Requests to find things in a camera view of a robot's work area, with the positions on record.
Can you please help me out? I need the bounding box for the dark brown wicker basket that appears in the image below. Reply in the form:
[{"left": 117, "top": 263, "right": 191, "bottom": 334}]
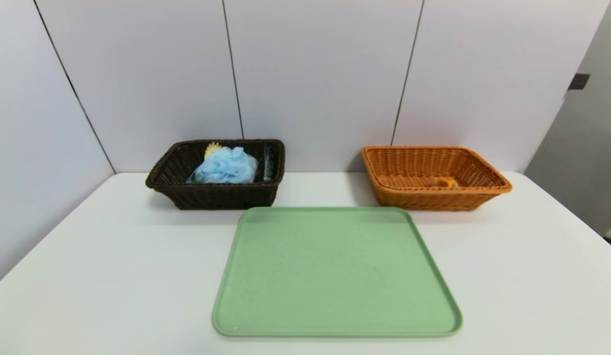
[{"left": 145, "top": 139, "right": 286, "bottom": 210}]

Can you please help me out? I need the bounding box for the black cosmetic tube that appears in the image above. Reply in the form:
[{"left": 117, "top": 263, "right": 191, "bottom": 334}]
[{"left": 255, "top": 144, "right": 279, "bottom": 183}]

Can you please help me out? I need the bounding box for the light green plastic tray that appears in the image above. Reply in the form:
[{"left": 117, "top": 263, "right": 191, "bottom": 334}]
[{"left": 212, "top": 207, "right": 463, "bottom": 338}]

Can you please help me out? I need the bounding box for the orange wicker basket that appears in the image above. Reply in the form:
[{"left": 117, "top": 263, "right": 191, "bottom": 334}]
[{"left": 361, "top": 145, "right": 512, "bottom": 212}]

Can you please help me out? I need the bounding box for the blue mesh bath loofah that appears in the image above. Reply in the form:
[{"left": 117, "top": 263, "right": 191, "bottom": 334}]
[{"left": 186, "top": 146, "right": 259, "bottom": 184}]

